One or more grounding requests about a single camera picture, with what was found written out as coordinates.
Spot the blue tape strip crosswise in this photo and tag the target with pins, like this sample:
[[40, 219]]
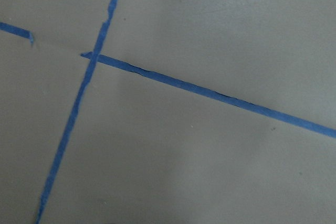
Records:
[[187, 86]]

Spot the short blue tape piece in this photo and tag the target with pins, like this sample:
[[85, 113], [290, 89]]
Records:
[[24, 33]]

